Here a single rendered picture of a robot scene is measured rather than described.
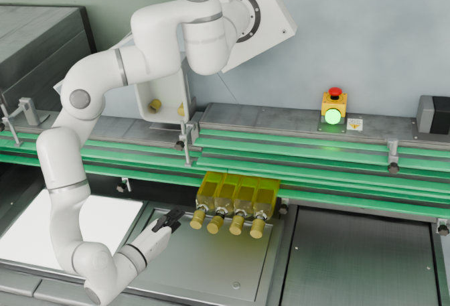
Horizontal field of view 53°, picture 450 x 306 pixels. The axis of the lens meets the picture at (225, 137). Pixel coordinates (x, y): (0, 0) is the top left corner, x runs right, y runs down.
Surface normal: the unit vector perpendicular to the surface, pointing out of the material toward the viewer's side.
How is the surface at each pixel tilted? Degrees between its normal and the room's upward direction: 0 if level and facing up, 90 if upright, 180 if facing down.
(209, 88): 0
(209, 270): 90
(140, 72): 32
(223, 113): 90
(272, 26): 5
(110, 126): 90
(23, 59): 90
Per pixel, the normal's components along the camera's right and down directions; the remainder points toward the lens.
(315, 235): -0.07, -0.80
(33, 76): 0.96, 0.09
